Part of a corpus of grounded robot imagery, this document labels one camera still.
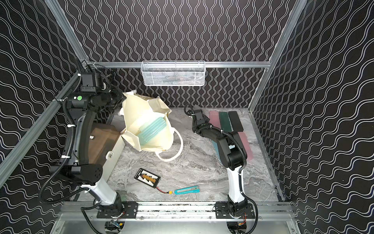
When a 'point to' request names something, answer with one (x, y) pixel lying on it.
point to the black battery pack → (147, 177)
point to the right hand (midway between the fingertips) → (205, 116)
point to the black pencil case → (235, 123)
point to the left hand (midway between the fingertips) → (124, 91)
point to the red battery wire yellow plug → (170, 192)
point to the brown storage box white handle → (106, 142)
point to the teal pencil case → (216, 150)
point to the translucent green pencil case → (149, 131)
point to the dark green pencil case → (225, 124)
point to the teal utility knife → (190, 189)
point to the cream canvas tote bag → (138, 113)
